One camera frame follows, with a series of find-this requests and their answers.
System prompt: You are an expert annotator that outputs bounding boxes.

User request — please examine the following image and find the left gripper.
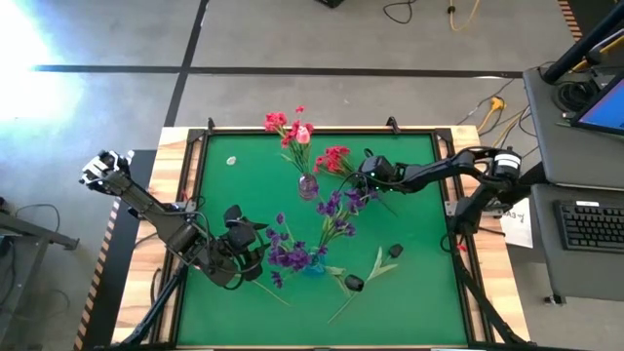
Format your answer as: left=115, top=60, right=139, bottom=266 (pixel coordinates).
left=221, top=203, right=271, bottom=285

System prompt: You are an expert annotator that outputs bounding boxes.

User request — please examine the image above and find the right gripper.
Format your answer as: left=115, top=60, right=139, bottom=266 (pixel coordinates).
left=350, top=154, right=407, bottom=196

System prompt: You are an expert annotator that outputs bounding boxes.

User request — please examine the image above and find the red artificial flower bunch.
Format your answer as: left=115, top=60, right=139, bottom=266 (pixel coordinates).
left=312, top=144, right=398, bottom=216
left=262, top=103, right=317, bottom=179

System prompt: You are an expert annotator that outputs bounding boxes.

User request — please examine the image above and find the pink artificial tulip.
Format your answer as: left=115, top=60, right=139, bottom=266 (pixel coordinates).
left=251, top=278, right=293, bottom=309
left=293, top=123, right=313, bottom=176

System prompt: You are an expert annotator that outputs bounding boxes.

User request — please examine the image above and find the purple glass vase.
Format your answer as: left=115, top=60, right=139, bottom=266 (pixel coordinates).
left=297, top=173, right=321, bottom=202

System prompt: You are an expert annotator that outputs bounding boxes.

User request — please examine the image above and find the blue cut-glass vase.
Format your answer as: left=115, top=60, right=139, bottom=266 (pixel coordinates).
left=301, top=253, right=327, bottom=278

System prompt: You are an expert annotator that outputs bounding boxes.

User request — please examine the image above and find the green table mat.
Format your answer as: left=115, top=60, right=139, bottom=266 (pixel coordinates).
left=175, top=133, right=470, bottom=347

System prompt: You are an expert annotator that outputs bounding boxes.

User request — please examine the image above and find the wooden table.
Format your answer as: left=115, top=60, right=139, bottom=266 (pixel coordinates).
left=110, top=125, right=533, bottom=351

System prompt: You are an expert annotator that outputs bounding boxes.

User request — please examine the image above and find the black floor mat striped edge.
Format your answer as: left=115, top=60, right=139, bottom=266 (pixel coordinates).
left=72, top=148, right=160, bottom=351

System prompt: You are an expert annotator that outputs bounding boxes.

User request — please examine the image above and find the white paper sheet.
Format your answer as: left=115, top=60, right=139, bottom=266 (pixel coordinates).
left=498, top=196, right=535, bottom=250

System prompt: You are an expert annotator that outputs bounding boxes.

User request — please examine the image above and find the grey side desk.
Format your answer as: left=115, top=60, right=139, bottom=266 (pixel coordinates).
left=523, top=65, right=624, bottom=306

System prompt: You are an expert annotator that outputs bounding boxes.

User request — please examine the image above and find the black keyboard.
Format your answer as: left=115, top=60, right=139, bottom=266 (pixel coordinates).
left=553, top=198, right=624, bottom=255

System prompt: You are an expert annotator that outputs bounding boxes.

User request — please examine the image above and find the black monitor pole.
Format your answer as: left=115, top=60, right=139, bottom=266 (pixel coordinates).
left=541, top=1, right=624, bottom=85

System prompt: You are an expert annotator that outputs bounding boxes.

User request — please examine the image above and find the monitor with blue screen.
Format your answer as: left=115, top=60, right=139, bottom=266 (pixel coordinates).
left=568, top=71, right=624, bottom=137

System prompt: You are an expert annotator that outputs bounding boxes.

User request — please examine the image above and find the yellow power cable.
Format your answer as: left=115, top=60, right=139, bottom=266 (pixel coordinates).
left=475, top=96, right=527, bottom=158

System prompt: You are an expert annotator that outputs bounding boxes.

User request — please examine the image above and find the black floor cable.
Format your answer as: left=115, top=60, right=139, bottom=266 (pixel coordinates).
left=381, top=0, right=416, bottom=25

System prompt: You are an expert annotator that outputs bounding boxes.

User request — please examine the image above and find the black aluminium rig frame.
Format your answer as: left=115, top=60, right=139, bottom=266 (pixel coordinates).
left=109, top=115, right=530, bottom=351

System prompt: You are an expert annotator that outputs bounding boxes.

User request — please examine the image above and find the yellow floor cable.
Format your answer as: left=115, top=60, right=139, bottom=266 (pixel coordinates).
left=447, top=0, right=483, bottom=33

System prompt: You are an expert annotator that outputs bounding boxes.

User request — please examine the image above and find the coiled black cable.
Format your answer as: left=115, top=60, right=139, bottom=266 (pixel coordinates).
left=552, top=76, right=605, bottom=114

